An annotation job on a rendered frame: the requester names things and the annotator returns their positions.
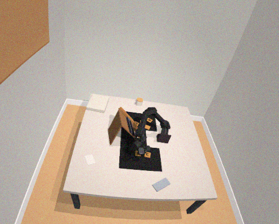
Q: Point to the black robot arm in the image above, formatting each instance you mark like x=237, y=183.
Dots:
x=140, y=132

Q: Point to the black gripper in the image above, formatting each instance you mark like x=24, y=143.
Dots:
x=147, y=148

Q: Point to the cream flat block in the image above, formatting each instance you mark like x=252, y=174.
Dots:
x=98, y=103

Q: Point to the white flat card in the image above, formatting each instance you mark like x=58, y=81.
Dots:
x=90, y=159

